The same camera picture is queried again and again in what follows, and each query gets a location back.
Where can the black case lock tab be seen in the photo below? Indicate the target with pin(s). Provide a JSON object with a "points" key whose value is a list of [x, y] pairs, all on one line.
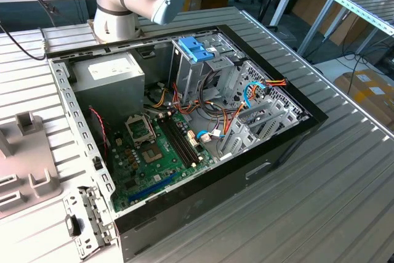
{"points": [[73, 225]]}

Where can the green motherboard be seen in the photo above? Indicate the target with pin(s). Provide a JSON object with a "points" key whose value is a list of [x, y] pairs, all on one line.
{"points": [[172, 167]]}

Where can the grey parts rack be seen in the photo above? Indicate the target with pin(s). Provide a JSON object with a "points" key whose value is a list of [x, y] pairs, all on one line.
{"points": [[27, 152]]}

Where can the blue plastic drive latch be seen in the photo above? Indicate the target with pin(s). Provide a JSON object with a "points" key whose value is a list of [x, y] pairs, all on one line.
{"points": [[192, 47]]}

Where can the blue expansion slot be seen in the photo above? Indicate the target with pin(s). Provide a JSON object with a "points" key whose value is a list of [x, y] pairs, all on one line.
{"points": [[151, 189]]}

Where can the CPU socket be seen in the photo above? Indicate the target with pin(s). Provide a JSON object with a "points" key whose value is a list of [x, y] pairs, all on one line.
{"points": [[151, 154]]}

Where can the black RAM slot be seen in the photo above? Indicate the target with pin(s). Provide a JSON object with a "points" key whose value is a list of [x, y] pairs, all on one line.
{"points": [[184, 141], [177, 141], [174, 141], [181, 141]]}

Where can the metal disk bay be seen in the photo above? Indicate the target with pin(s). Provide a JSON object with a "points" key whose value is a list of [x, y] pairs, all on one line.
{"points": [[243, 139]]}

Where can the open black PC case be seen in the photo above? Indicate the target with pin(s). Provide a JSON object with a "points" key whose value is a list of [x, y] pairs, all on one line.
{"points": [[215, 207]]}

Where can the small black case clip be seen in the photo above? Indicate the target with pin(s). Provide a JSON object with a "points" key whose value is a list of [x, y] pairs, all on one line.
{"points": [[98, 163]]}

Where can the grey power supply unit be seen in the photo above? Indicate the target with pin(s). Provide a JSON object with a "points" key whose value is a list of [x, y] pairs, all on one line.
{"points": [[110, 90]]}

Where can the white motherboard socket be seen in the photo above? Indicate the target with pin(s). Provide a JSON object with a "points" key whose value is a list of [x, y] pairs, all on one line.
{"points": [[192, 139]]}

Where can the metal drive cage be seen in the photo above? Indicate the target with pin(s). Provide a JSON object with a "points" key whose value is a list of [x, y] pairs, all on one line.
{"points": [[191, 78]]}

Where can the large brown cardboard box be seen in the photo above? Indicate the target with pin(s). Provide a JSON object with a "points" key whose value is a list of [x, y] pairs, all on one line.
{"points": [[363, 99]]}

